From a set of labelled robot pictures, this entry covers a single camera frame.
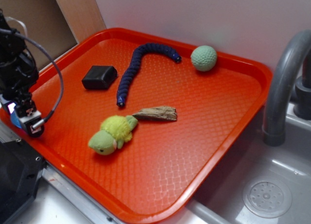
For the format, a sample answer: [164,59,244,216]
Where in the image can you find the brown cardboard panel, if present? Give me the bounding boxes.
[0,0,80,102]

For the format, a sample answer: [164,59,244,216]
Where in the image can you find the orange plastic tray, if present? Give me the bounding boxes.
[0,28,272,224]

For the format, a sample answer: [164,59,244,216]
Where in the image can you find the blue textured ball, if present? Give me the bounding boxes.
[10,112,22,129]

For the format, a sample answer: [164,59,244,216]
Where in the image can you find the dark blue braided rope toy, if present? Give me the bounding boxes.
[116,43,182,107]

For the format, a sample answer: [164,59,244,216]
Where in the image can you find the grey toy sink basin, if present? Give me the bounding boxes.
[187,103,311,224]

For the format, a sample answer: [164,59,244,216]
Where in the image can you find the grey curved faucet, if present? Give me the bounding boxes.
[262,30,311,146]

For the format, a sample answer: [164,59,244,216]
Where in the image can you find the black rectangular block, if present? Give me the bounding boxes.
[82,66,118,90]

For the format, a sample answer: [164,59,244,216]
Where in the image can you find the black robot base box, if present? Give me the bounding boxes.
[0,139,45,224]

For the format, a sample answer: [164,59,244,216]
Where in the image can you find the grey braided cable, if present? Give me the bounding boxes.
[0,27,65,129]

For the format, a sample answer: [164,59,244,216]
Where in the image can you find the round sink drain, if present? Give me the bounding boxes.
[242,176,292,219]

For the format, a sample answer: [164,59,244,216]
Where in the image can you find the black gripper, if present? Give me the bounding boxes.
[0,86,44,138]

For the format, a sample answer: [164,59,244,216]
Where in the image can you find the dark grey faucet handle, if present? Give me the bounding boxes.
[294,52,311,120]

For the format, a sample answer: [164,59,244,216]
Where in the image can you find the green textured ball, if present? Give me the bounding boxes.
[190,46,217,72]

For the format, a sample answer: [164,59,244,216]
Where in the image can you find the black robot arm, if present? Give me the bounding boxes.
[0,13,44,138]

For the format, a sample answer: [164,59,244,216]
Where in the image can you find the green plush bird toy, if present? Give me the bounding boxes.
[88,115,138,155]

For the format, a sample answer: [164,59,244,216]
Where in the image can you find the brown wood piece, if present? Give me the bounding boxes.
[132,106,177,121]

